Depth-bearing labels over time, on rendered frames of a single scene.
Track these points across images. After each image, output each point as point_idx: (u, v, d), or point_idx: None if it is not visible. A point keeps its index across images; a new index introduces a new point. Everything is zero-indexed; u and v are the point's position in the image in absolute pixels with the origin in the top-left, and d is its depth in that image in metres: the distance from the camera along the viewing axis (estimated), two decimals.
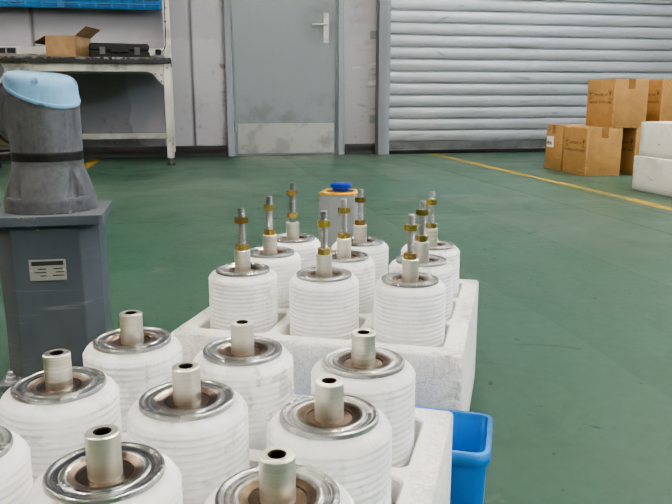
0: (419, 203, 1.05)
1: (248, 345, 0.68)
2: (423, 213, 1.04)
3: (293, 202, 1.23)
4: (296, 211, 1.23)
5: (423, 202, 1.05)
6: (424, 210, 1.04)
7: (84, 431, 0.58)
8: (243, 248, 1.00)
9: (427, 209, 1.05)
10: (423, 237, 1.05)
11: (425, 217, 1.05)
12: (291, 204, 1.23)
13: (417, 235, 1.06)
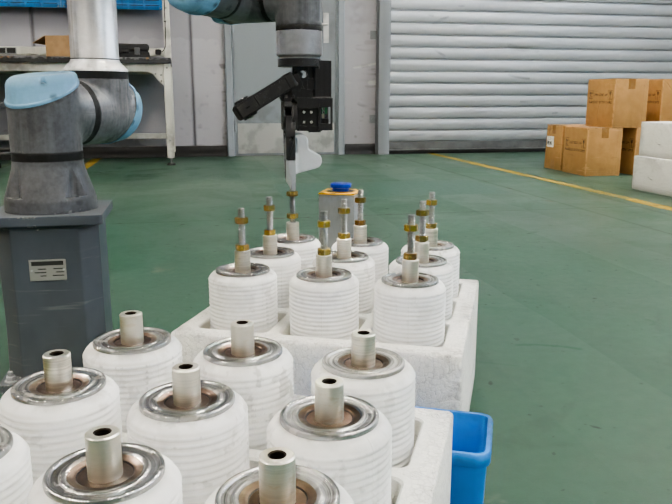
0: (419, 203, 1.05)
1: (248, 345, 0.68)
2: (423, 213, 1.04)
3: (289, 203, 1.22)
4: (288, 212, 1.23)
5: (423, 202, 1.05)
6: (424, 210, 1.04)
7: (84, 432, 0.58)
8: (243, 248, 1.00)
9: (427, 209, 1.05)
10: (423, 237, 1.05)
11: (425, 217, 1.05)
12: (290, 206, 1.22)
13: (417, 235, 1.06)
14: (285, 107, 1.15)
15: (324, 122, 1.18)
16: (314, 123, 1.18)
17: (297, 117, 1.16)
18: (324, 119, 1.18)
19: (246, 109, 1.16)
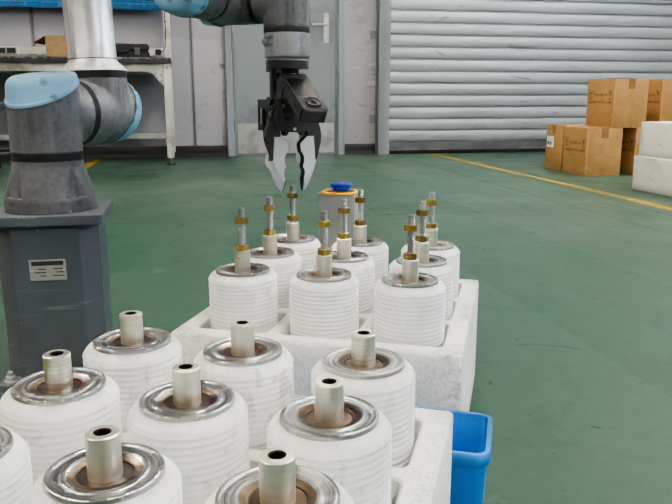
0: (419, 203, 1.05)
1: (248, 345, 0.68)
2: (423, 213, 1.04)
3: (290, 205, 1.22)
4: (289, 214, 1.23)
5: (423, 202, 1.05)
6: (424, 210, 1.04)
7: (84, 432, 0.58)
8: (243, 248, 1.00)
9: (427, 209, 1.05)
10: (423, 237, 1.05)
11: (425, 217, 1.05)
12: (289, 207, 1.22)
13: (417, 235, 1.06)
14: None
15: None
16: None
17: None
18: None
19: None
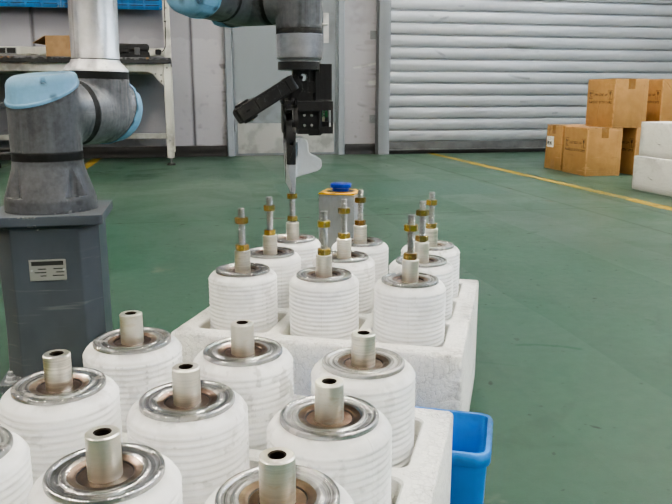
0: (419, 203, 1.05)
1: (248, 345, 0.68)
2: (423, 213, 1.04)
3: (292, 206, 1.22)
4: (290, 216, 1.22)
5: (423, 202, 1.05)
6: (424, 210, 1.04)
7: (84, 432, 0.58)
8: (243, 248, 1.00)
9: (427, 209, 1.05)
10: (423, 237, 1.05)
11: (425, 217, 1.05)
12: (294, 208, 1.22)
13: (417, 235, 1.06)
14: (286, 110, 1.15)
15: (324, 125, 1.18)
16: (314, 126, 1.18)
17: (297, 120, 1.16)
18: (324, 122, 1.18)
19: (246, 112, 1.16)
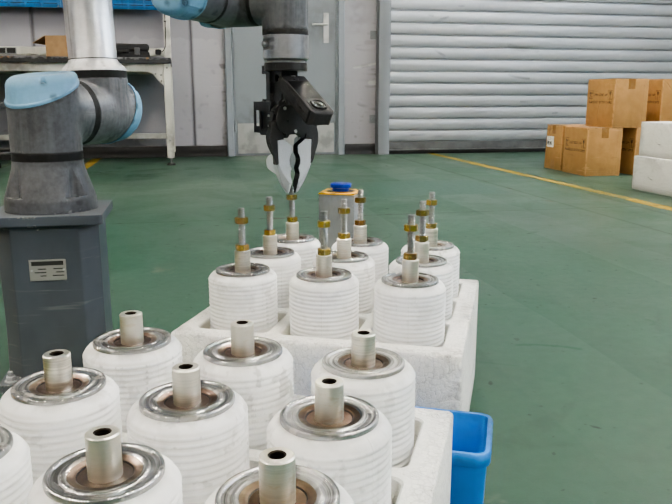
0: (419, 203, 1.05)
1: (248, 345, 0.68)
2: (423, 213, 1.04)
3: (289, 207, 1.23)
4: (289, 216, 1.23)
5: (423, 202, 1.05)
6: (424, 210, 1.04)
7: (84, 432, 0.58)
8: (243, 248, 1.00)
9: (427, 209, 1.05)
10: (423, 237, 1.05)
11: (425, 217, 1.05)
12: (289, 209, 1.22)
13: (417, 235, 1.06)
14: None
15: None
16: None
17: None
18: None
19: None
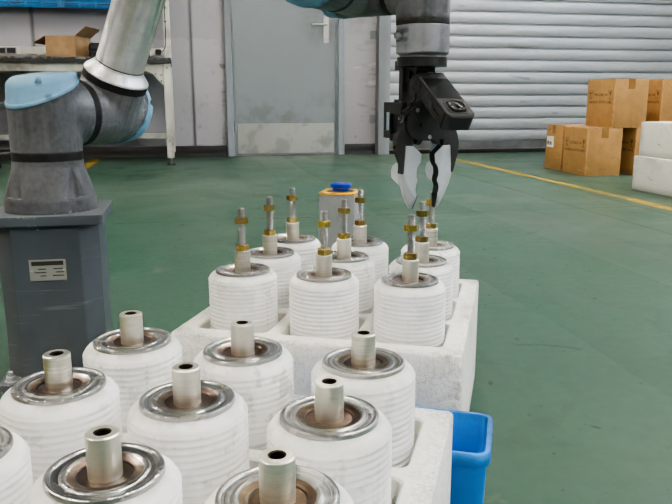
0: (425, 204, 1.05)
1: (248, 345, 0.68)
2: (427, 212, 1.06)
3: (293, 208, 1.22)
4: (292, 217, 1.22)
5: (425, 202, 1.05)
6: (426, 209, 1.06)
7: (84, 432, 0.58)
8: (243, 248, 1.00)
9: (418, 209, 1.06)
10: (426, 236, 1.07)
11: (422, 217, 1.06)
12: (295, 209, 1.23)
13: (425, 236, 1.06)
14: None
15: None
16: None
17: None
18: None
19: None
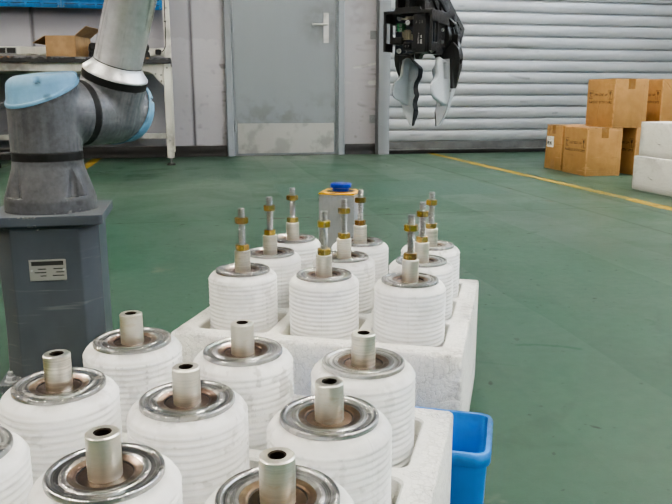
0: (419, 204, 1.05)
1: (248, 345, 0.68)
2: (419, 214, 1.05)
3: (293, 208, 1.22)
4: (292, 217, 1.22)
5: (421, 203, 1.05)
6: (421, 211, 1.05)
7: (84, 432, 0.58)
8: (243, 248, 1.00)
9: (427, 211, 1.05)
10: (419, 238, 1.05)
11: (424, 218, 1.05)
12: (295, 209, 1.23)
13: (417, 235, 1.06)
14: None
15: (393, 42, 0.97)
16: (400, 44, 0.99)
17: None
18: (393, 39, 0.97)
19: None
